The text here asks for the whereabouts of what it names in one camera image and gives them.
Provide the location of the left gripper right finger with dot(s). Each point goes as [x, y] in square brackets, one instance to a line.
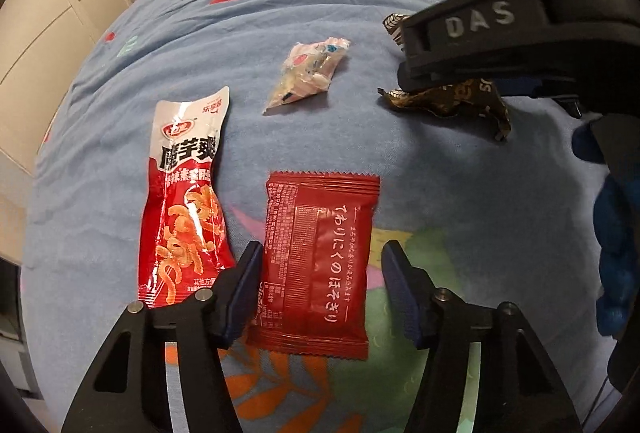
[519, 389]

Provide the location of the brown nutritious snack bag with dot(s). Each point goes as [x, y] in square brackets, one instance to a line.
[475, 100]

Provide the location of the red white konjac snack bag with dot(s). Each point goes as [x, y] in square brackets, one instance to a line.
[183, 241]

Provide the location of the dark red snack packet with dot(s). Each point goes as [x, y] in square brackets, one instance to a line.
[312, 294]

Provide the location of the blue white gloved hand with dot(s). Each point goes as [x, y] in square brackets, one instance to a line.
[612, 237]

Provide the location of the blue patterned bedspread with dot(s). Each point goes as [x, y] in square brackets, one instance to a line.
[492, 221]

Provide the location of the white wardrobe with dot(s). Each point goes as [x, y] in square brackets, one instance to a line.
[43, 44]

